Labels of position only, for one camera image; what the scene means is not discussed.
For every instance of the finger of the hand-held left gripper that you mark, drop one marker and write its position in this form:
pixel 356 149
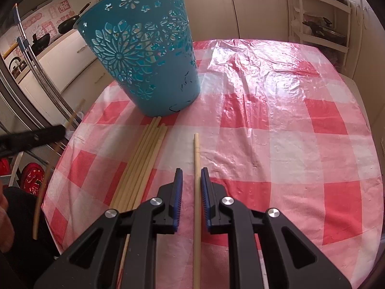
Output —
pixel 36 138

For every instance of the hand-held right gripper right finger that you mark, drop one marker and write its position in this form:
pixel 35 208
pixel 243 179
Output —
pixel 206 195

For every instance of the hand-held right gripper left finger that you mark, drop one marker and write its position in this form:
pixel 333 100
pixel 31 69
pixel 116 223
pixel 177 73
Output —
pixel 179 192

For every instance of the pale wooden chopstick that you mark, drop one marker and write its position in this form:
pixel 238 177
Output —
pixel 197 162
pixel 36 222

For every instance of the bundle of wooden chopsticks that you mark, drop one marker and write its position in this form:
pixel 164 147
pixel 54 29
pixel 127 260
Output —
pixel 141 168

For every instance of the person's left hand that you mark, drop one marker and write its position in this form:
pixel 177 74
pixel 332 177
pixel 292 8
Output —
pixel 5 225

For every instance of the red round plastic item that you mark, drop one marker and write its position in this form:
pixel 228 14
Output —
pixel 30 177

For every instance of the dark kettle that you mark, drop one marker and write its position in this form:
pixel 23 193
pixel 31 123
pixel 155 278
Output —
pixel 15 66

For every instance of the red white checked tablecloth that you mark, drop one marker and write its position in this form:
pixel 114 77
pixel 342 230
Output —
pixel 270 156

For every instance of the cream drawer cabinet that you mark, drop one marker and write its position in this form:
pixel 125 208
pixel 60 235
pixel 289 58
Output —
pixel 60 63

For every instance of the person's dark pants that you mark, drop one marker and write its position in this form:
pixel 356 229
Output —
pixel 24 234

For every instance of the cream cabinet row with doors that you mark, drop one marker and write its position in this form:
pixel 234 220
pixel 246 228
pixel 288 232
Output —
pixel 258 12

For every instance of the dark pan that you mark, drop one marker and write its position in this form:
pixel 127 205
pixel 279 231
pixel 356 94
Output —
pixel 323 29

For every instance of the white shelf cart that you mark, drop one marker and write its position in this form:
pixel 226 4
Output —
pixel 318 12

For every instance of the red wall stickers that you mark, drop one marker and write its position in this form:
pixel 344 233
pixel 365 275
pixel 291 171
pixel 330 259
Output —
pixel 48 30

